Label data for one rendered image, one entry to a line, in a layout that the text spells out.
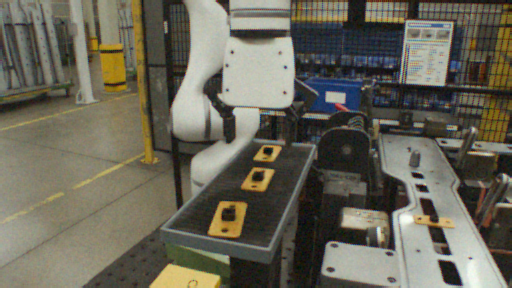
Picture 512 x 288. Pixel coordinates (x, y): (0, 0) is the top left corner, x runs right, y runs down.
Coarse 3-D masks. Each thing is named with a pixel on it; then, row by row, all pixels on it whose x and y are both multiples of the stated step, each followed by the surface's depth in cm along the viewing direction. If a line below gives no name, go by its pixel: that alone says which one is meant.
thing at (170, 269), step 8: (168, 264) 35; (168, 272) 34; (176, 272) 34; (184, 272) 34; (192, 272) 34; (200, 272) 34; (160, 280) 33; (168, 280) 33; (176, 280) 33; (184, 280) 33; (192, 280) 33; (200, 280) 33; (208, 280) 33; (216, 280) 33
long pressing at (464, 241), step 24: (384, 144) 121; (408, 144) 121; (432, 144) 121; (384, 168) 99; (408, 168) 100; (432, 168) 100; (408, 192) 84; (432, 192) 85; (456, 192) 85; (408, 216) 74; (456, 216) 73; (408, 240) 65; (456, 240) 65; (480, 240) 65; (408, 264) 58; (432, 264) 58; (456, 264) 58; (480, 264) 58
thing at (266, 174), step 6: (258, 168) 59; (264, 168) 59; (252, 174) 57; (258, 174) 55; (264, 174) 57; (270, 174) 56; (246, 180) 54; (252, 180) 54; (258, 180) 54; (264, 180) 54; (246, 186) 52; (252, 186) 53; (258, 186) 52; (264, 186) 52; (258, 192) 51
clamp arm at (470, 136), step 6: (468, 132) 100; (474, 132) 99; (468, 138) 100; (474, 138) 99; (462, 144) 103; (468, 144) 100; (462, 150) 102; (468, 150) 101; (456, 156) 106; (462, 156) 102; (456, 162) 104; (462, 162) 102; (456, 168) 103; (462, 168) 103
